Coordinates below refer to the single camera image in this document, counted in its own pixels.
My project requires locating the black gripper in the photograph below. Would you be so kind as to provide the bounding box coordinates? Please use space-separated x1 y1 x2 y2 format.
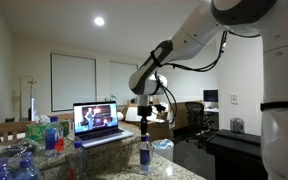
137 105 152 142

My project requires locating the small blue-cap water bottle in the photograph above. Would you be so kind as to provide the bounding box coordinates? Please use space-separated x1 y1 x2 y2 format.
140 134 153 173

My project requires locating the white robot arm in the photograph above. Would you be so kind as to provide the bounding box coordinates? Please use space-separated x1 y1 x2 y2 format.
129 0 288 180

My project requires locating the small clear water bottle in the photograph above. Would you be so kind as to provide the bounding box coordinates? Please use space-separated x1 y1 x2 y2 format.
69 141 87 180

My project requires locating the tall Fiji water bottle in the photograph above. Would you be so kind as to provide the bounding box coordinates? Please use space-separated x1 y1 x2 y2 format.
45 116 64 157

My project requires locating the plastic-wrapped water bottle pack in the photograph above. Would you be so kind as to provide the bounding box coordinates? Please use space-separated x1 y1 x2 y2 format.
0 139 40 180

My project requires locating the cardboard box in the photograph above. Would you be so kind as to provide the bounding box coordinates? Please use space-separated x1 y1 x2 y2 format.
122 102 188 141

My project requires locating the white trash bin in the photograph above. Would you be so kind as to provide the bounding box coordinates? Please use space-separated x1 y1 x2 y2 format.
152 139 174 161

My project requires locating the silver open laptop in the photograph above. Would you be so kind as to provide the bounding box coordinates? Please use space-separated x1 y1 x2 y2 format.
73 101 133 148

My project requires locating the white window blind right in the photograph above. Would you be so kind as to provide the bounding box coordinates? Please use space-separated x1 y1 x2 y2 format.
110 62 137 105

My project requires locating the white window blind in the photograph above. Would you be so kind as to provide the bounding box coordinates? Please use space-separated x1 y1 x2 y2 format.
110 62 137 105
51 53 97 112

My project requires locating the black office chair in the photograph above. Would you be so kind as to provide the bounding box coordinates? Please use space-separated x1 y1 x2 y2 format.
185 102 215 149

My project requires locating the desktop monitor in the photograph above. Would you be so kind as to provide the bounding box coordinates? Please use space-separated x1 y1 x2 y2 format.
203 90 218 103

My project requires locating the white window blind left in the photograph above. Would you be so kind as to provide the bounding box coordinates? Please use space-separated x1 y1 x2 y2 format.
51 53 97 112

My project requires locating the glass jar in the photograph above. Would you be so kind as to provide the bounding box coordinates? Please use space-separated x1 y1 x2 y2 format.
230 118 244 134

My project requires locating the black cabinet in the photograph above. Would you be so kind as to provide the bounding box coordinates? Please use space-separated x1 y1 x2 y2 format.
206 129 268 180

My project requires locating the wooden chair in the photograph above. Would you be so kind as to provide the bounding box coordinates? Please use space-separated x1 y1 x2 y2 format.
0 121 33 142

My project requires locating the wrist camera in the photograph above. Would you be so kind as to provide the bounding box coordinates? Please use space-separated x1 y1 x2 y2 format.
153 104 166 112

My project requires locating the wall light switch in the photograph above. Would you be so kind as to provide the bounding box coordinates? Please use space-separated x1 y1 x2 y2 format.
230 93 238 104

